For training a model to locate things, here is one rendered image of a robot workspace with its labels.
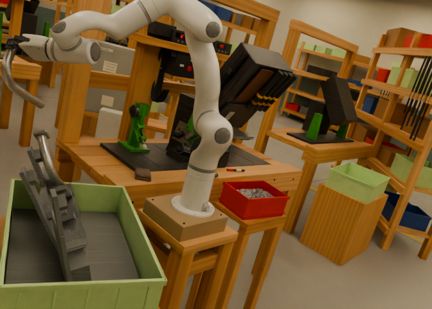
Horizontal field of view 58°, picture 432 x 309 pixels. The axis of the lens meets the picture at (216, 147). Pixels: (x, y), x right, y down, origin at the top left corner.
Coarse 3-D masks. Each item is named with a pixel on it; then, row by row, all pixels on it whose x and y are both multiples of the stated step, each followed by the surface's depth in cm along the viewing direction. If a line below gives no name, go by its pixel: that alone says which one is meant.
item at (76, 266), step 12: (60, 204) 98; (60, 216) 99; (60, 228) 100; (60, 240) 101; (60, 252) 108; (72, 252) 116; (84, 252) 117; (60, 264) 119; (72, 264) 112; (84, 264) 112; (72, 276) 110; (84, 276) 112
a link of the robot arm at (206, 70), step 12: (192, 36) 143; (192, 48) 148; (204, 48) 148; (192, 60) 148; (204, 60) 145; (216, 60) 147; (204, 72) 145; (216, 72) 147; (204, 84) 147; (216, 84) 149; (204, 96) 150; (216, 96) 152; (204, 108) 158; (216, 108) 161
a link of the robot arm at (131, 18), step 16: (80, 16) 123; (96, 16) 126; (112, 16) 130; (128, 16) 130; (144, 16) 131; (64, 32) 121; (80, 32) 123; (112, 32) 129; (128, 32) 132; (64, 48) 125
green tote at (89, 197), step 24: (24, 192) 145; (96, 192) 156; (120, 192) 160; (120, 216) 157; (144, 240) 127; (0, 264) 98; (144, 264) 124; (0, 288) 90; (24, 288) 93; (48, 288) 95; (72, 288) 98; (96, 288) 100; (120, 288) 103; (144, 288) 107
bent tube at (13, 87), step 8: (16, 48) 137; (8, 56) 135; (8, 64) 135; (8, 72) 135; (8, 80) 136; (8, 88) 139; (16, 88) 140; (24, 96) 145; (32, 96) 148; (40, 104) 153
